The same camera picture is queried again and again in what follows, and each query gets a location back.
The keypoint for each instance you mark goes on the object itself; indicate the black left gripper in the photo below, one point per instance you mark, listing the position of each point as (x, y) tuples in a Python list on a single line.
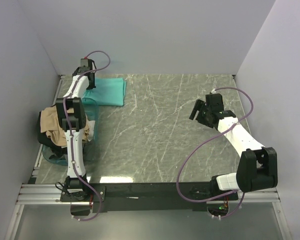
[(92, 85)]

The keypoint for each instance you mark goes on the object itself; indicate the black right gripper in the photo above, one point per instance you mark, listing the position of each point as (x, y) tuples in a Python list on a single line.
[(200, 105)]

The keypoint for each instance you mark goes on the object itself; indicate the teal t-shirt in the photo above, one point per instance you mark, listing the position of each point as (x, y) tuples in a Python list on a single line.
[(108, 92)]

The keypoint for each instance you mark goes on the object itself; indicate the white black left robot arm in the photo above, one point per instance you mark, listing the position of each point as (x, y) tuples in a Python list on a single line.
[(72, 119)]

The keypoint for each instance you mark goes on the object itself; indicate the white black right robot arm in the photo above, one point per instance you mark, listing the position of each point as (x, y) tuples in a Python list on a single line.
[(258, 166)]

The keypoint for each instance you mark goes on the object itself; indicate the teal plastic laundry bin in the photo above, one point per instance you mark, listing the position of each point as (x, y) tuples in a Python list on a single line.
[(91, 110)]

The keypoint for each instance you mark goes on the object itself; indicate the white t-shirt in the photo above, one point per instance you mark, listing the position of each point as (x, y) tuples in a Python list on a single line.
[(91, 133)]

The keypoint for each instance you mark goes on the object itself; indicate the beige t-shirt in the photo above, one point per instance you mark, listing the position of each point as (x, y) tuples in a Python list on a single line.
[(49, 124)]

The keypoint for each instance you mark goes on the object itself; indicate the grey t-shirt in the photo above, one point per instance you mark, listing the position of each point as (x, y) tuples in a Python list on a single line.
[(89, 150)]

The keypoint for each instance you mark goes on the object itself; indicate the black t-shirt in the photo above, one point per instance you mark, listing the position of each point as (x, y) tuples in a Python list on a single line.
[(43, 139)]

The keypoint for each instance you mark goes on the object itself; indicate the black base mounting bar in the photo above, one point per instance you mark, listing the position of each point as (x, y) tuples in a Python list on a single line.
[(109, 197)]

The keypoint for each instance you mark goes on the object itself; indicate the aluminium frame rail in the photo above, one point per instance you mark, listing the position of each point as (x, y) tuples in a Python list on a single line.
[(45, 194)]

